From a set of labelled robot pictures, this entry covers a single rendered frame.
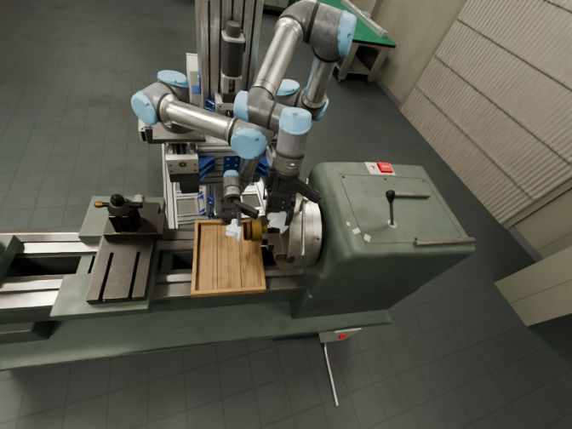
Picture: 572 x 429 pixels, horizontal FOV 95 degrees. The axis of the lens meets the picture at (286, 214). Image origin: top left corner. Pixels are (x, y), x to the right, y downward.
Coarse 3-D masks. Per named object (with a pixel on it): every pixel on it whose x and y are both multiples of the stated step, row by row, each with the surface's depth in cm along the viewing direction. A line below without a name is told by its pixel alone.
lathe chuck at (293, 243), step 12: (300, 216) 96; (288, 228) 96; (300, 228) 95; (312, 228) 96; (288, 240) 96; (300, 240) 95; (312, 240) 97; (288, 252) 96; (288, 264) 100; (300, 264) 102
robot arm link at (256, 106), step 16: (304, 0) 82; (288, 16) 79; (304, 16) 81; (288, 32) 79; (304, 32) 83; (272, 48) 77; (288, 48) 78; (272, 64) 75; (288, 64) 79; (256, 80) 73; (272, 80) 74; (240, 96) 70; (256, 96) 71; (272, 96) 74; (240, 112) 71; (256, 112) 70
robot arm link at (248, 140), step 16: (144, 96) 95; (160, 96) 96; (144, 112) 98; (160, 112) 97; (176, 112) 97; (192, 112) 96; (208, 112) 96; (192, 128) 98; (208, 128) 96; (224, 128) 94; (240, 128) 92; (256, 128) 92; (240, 144) 92; (256, 144) 91
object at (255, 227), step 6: (246, 222) 104; (252, 222) 104; (258, 222) 104; (246, 228) 102; (252, 228) 102; (258, 228) 103; (264, 228) 104; (246, 234) 102; (252, 234) 102; (258, 234) 103; (246, 240) 105; (252, 240) 104; (258, 240) 105
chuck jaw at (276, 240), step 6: (264, 234) 103; (270, 234) 104; (276, 234) 104; (264, 240) 102; (270, 240) 102; (276, 240) 102; (282, 240) 103; (270, 246) 101; (276, 246) 100; (282, 246) 101; (276, 252) 98; (282, 252) 98; (276, 258) 99; (282, 258) 100; (288, 258) 98; (294, 258) 99
